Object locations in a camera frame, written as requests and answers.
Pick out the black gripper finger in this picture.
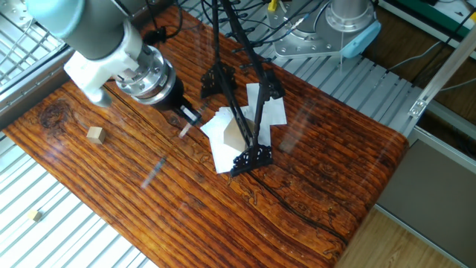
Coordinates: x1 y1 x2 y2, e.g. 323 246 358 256
181 101 203 123
173 109 199 129

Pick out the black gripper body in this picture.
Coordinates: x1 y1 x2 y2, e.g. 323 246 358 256
152 77 188 114

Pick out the thin calligraphy brush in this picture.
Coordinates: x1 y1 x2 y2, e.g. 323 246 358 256
140 122 196 190

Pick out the grey robot base column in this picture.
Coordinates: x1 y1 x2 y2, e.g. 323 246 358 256
329 0 377 31

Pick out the black metal pen rack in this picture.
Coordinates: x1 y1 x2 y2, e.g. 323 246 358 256
199 0 289 179

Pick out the white paper sheet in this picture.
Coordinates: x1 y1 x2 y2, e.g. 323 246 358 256
199 106 250 150
211 134 273 174
245 81 288 127

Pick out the large wooden block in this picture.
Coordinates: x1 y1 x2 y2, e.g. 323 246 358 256
225 119 258 151

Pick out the small wooden cube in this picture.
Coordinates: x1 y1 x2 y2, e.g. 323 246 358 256
86 126 104 144

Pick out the green board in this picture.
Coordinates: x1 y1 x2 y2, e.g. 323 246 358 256
427 0 476 38

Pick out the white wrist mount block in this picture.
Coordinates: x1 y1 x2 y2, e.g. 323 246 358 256
64 22 146 106

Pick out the white aluminium frame post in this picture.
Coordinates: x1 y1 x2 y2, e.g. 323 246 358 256
407 26 476 120

